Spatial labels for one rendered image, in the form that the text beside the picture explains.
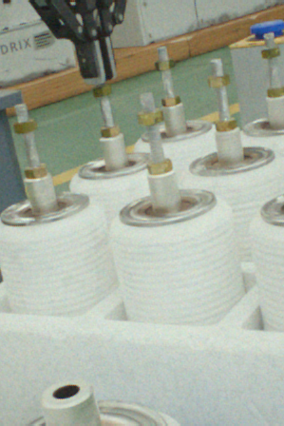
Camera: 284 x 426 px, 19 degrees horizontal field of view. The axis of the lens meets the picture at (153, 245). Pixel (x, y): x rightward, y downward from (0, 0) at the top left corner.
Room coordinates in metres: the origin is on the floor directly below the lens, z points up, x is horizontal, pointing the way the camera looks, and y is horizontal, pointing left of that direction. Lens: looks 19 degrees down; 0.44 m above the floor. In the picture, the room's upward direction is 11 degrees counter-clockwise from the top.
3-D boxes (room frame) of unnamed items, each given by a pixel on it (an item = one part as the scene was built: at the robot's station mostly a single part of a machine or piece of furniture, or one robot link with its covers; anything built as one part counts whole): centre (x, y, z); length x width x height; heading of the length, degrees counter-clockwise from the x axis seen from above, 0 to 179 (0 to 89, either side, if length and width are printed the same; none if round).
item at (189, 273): (0.63, -0.02, 0.16); 0.10 x 0.10 x 0.18
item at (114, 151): (0.80, 0.02, 0.26); 0.02 x 0.02 x 0.03
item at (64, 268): (0.70, 0.08, 0.16); 0.10 x 0.10 x 0.18
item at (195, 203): (0.63, -0.02, 0.25); 0.08 x 0.08 x 0.01
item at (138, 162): (0.80, 0.02, 0.25); 0.08 x 0.08 x 0.01
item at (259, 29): (1.02, -0.18, 0.32); 0.04 x 0.04 x 0.02
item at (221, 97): (0.73, -0.08, 0.30); 0.01 x 0.01 x 0.08; 66
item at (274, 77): (0.83, -0.14, 0.30); 0.01 x 0.01 x 0.08; 72
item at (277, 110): (0.83, -0.14, 0.26); 0.02 x 0.02 x 0.03
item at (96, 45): (0.79, 0.02, 0.35); 0.02 x 0.01 x 0.04; 52
